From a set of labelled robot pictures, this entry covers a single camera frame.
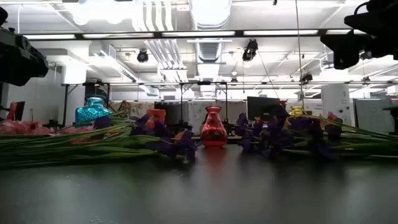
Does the white cabinet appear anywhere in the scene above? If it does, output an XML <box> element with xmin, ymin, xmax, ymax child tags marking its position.
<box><xmin>321</xmin><ymin>83</ymin><xmax>353</xmax><ymax>127</ymax></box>

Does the small black monitor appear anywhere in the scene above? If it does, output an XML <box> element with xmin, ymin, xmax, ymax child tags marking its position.
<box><xmin>14</xmin><ymin>101</ymin><xmax>26</xmax><ymax>121</ymax></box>

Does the blue textured glass vase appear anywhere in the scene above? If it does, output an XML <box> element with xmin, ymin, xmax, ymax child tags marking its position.
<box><xmin>74</xmin><ymin>94</ymin><xmax>112</xmax><ymax>127</ymax></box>

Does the black computer monitor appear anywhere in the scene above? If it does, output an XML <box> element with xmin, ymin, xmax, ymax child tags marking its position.
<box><xmin>247</xmin><ymin>96</ymin><xmax>281</xmax><ymax>122</ymax></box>

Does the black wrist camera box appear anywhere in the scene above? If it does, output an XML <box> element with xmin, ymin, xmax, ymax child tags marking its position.
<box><xmin>343</xmin><ymin>11</ymin><xmax>374</xmax><ymax>37</ymax></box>
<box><xmin>0</xmin><ymin>6</ymin><xmax>9</xmax><ymax>26</ymax></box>

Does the black metal station frame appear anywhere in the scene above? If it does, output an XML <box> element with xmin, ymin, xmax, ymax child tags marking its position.
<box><xmin>61</xmin><ymin>81</ymin><xmax>398</xmax><ymax>128</ymax></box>

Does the black rig camera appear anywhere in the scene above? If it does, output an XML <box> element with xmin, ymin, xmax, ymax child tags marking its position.
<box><xmin>241</xmin><ymin>39</ymin><xmax>259</xmax><ymax>62</ymax></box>

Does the floral patterned cloth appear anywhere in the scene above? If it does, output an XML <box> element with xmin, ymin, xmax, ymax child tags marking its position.
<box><xmin>108</xmin><ymin>100</ymin><xmax>155</xmax><ymax>119</ymax></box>

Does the black camera cable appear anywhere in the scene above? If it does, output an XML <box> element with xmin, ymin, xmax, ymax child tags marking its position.
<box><xmin>353</xmin><ymin>1</ymin><xmax>369</xmax><ymax>16</ymax></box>

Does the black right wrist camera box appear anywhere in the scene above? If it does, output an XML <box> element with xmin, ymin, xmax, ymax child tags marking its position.
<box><xmin>343</xmin><ymin>11</ymin><xmax>374</xmax><ymax>37</ymax></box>

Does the thin hanging cable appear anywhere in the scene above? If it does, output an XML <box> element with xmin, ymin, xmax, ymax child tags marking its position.
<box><xmin>294</xmin><ymin>0</ymin><xmax>305</xmax><ymax>108</ymax></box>

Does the red glass vase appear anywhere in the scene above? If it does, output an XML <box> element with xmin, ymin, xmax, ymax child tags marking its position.
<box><xmin>200</xmin><ymin>105</ymin><xmax>228</xmax><ymax>149</ymax></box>

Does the yellow glass vase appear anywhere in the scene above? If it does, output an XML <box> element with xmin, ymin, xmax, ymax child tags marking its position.
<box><xmin>288</xmin><ymin>105</ymin><xmax>307</xmax><ymax>118</ymax></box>

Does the red chair backrest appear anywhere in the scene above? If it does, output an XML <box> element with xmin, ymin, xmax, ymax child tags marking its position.
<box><xmin>6</xmin><ymin>101</ymin><xmax>18</xmax><ymax>122</ymax></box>

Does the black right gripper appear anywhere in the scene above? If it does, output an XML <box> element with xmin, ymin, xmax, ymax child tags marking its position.
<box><xmin>320</xmin><ymin>0</ymin><xmax>398</xmax><ymax>71</ymax></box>

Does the black light bar frame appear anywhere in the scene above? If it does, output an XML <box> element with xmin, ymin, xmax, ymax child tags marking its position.
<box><xmin>18</xmin><ymin>29</ymin><xmax>368</xmax><ymax>40</ymax></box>

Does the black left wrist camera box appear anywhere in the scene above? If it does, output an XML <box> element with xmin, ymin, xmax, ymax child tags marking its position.
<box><xmin>0</xmin><ymin>6</ymin><xmax>9</xmax><ymax>26</ymax></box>

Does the grey partition panel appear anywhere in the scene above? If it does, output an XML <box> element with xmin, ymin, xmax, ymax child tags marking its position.
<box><xmin>354</xmin><ymin>98</ymin><xmax>396</xmax><ymax>134</ymax></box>

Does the purple artificial flower bunch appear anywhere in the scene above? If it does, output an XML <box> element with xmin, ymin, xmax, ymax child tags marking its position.
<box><xmin>267</xmin><ymin>105</ymin><xmax>398</xmax><ymax>161</ymax></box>
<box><xmin>235</xmin><ymin>111</ymin><xmax>398</xmax><ymax>156</ymax></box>
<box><xmin>0</xmin><ymin>113</ymin><xmax>200</xmax><ymax>164</ymax></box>

